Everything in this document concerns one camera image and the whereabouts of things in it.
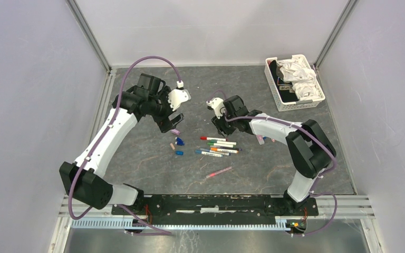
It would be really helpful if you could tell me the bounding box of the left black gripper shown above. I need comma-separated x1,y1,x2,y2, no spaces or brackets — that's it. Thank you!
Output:
149,86,185,133

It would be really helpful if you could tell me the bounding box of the purple highlighter cap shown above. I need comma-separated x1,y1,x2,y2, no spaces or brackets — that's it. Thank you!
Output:
170,129,180,135

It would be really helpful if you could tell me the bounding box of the pink highlighter pen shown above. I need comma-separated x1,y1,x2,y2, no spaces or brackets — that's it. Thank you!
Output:
256,135,265,145

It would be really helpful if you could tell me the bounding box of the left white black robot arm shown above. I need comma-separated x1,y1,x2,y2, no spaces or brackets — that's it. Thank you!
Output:
59,74,191,215

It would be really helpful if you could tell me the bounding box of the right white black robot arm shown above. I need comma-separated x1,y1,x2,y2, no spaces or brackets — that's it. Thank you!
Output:
206,95,337,215

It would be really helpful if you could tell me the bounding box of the red thin pen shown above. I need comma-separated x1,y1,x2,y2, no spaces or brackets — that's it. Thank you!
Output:
206,167,233,178

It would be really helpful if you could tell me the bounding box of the green cap marker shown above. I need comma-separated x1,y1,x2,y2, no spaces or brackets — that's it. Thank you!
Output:
208,140,237,147

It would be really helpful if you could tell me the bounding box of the orange cap marker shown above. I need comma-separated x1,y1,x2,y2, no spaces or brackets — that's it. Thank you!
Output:
210,147,239,153

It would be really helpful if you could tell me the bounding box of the white plastic basket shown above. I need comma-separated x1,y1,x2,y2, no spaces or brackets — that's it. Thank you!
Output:
264,54,325,112

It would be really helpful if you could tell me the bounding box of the crumpled white cloth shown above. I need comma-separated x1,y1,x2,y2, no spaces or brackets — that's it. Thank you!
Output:
276,54,321,101

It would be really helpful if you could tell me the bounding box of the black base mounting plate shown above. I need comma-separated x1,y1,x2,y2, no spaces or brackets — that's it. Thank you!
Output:
129,194,319,226

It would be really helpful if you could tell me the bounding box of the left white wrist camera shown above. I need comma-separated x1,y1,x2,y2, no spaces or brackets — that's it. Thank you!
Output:
168,89,191,111

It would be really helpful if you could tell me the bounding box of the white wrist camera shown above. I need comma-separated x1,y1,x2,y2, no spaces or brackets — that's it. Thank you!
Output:
206,98,226,119
168,89,191,111

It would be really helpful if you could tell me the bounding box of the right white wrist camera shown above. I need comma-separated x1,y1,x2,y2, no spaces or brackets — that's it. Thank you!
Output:
206,98,226,119

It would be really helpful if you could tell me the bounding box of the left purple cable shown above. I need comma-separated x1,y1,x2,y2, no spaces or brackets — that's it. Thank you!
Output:
67,55,184,236

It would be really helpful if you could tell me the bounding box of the purple cable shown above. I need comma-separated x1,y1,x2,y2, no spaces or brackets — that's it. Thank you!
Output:
207,90,339,236
67,55,184,236

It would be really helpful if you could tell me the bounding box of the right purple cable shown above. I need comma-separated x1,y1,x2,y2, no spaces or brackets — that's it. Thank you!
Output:
207,90,339,236

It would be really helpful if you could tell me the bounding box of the white slotted cable duct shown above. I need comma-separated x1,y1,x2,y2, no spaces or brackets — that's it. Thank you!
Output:
70,217,289,230

